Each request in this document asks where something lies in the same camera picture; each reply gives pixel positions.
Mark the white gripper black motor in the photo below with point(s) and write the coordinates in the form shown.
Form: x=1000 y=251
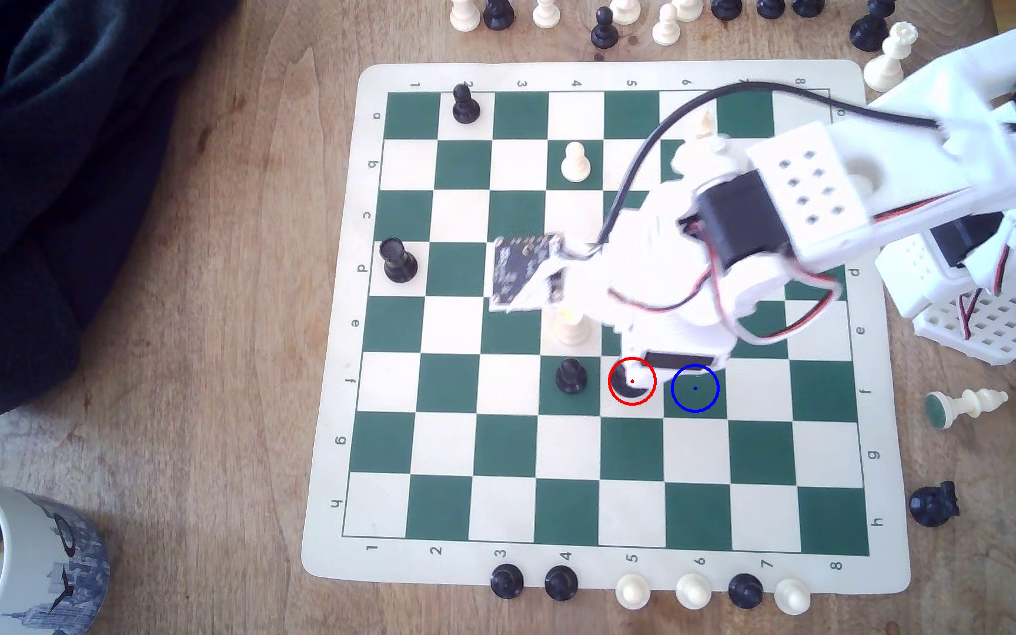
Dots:
x=679 y=359

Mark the large black chess piece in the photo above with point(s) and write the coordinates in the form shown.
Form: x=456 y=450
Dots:
x=624 y=378
x=870 y=29

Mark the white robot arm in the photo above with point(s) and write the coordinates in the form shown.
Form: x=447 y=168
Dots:
x=817 y=190

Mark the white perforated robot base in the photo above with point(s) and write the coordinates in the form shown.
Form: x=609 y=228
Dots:
x=993 y=331

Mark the green and white chess mat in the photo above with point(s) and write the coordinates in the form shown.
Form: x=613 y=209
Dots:
x=473 y=459

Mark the white piece green felt base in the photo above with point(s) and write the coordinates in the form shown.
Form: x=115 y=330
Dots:
x=967 y=407

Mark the white chess piece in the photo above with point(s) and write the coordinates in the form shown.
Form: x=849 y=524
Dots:
x=687 y=7
x=624 y=9

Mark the white rook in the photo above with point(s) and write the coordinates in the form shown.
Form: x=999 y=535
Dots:
x=571 y=328

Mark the black pawn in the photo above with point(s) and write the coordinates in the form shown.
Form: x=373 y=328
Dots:
x=745 y=590
x=561 y=583
x=571 y=376
x=506 y=581
x=466 y=104
x=604 y=32
x=498 y=13

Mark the white pawn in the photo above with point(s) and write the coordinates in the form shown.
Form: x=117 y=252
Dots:
x=693 y=590
x=632 y=590
x=793 y=596
x=575 y=163
x=547 y=11
x=465 y=13
x=666 y=27

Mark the tall white king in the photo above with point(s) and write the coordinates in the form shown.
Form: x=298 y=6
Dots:
x=705 y=121

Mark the black rook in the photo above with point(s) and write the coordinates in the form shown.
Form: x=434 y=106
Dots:
x=399 y=261

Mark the black knight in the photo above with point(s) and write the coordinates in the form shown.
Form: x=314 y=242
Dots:
x=933 y=504

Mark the white queen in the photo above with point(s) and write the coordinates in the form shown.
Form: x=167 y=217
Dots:
x=887 y=63

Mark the dark blue cloth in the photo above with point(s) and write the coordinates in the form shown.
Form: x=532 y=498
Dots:
x=49 y=176

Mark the skyline print mug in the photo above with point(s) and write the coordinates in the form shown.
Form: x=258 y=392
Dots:
x=23 y=564

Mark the bare camera circuit board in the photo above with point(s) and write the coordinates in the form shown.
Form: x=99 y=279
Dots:
x=521 y=269

